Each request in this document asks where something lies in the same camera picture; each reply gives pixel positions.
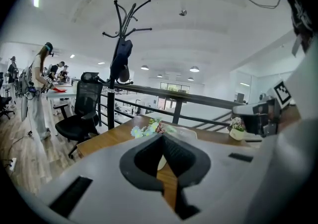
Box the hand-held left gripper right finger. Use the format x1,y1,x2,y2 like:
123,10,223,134
162,133,212,220

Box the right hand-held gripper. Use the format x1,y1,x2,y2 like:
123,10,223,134
232,81,293,138

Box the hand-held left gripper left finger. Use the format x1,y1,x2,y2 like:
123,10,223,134
119,134,165,192

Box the pale tray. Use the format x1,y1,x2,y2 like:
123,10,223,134
171,126,198,141

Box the potted flower with white pot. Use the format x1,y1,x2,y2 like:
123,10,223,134
130,117,177,170

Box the person's right forearm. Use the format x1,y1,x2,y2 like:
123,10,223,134
280,105,303,130

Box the small pink potted flower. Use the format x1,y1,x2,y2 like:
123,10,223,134
228,117,246,142

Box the black metal railing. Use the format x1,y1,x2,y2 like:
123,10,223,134
98,82,243,133

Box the black coat rack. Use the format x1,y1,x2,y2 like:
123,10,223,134
102,0,153,131

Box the black mesh office chair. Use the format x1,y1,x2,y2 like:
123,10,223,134
53,72,104,159

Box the white work table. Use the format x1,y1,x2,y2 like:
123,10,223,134
45,84,78,117

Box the dark blue hanging bag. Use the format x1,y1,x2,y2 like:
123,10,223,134
110,39,134,83

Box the white power strip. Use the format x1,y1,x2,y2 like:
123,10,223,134
1,157,17,170

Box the black swivel chair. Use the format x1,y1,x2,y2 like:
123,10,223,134
0,72,15,120

